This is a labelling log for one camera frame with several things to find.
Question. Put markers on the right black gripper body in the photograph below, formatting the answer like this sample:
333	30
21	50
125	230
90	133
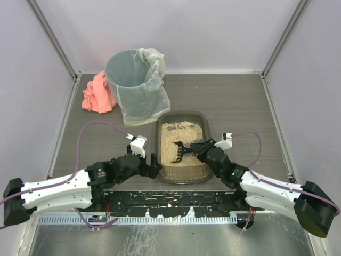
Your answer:
203	148

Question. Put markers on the black slotted litter scoop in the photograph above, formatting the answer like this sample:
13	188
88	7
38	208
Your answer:
181	151

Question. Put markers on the black taped base rail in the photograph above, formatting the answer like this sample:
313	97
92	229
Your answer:
168	204

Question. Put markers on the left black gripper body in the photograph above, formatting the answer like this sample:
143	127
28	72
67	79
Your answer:
148	166

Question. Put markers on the bin with translucent bag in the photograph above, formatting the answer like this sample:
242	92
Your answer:
136	77

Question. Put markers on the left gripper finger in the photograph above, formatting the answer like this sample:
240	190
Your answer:
155	167
128	149

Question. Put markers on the beige cat litter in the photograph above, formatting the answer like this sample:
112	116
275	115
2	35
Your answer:
186	132

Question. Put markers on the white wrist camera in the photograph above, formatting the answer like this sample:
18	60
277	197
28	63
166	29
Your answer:
138	144
226	142

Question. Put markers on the pink cloth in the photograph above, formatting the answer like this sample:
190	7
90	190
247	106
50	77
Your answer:
98	96

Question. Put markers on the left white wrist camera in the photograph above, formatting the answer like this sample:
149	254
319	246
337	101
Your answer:
138	144

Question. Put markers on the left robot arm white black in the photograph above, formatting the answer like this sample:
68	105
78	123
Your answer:
80	190

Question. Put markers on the grey slotted cable duct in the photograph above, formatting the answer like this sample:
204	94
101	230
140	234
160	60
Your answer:
74	219

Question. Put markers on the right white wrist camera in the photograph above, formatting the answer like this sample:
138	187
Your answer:
226	142

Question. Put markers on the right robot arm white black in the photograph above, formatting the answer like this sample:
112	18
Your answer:
307	204

